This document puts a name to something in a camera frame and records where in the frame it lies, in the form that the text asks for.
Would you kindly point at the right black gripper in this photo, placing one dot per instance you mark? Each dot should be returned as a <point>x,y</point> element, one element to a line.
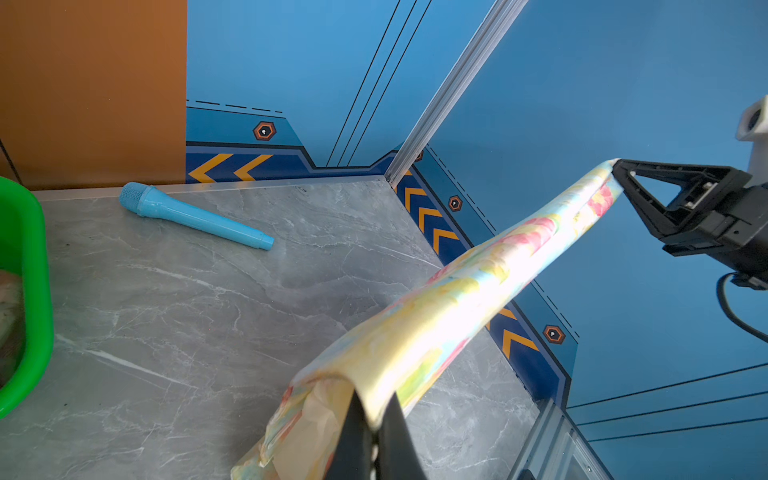
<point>712,214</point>

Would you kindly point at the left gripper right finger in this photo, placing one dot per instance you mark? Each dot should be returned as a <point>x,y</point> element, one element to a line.
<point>397,458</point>

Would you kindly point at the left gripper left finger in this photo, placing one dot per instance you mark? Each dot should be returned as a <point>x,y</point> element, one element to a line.
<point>353,456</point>

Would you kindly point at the floral pastel skirt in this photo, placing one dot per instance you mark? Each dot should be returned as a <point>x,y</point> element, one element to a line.
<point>406,347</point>

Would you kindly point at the blue toy microphone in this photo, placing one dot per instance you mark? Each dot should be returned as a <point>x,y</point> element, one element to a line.
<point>149,202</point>

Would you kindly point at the green plastic basket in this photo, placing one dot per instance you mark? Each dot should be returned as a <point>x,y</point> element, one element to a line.
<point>24,253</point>

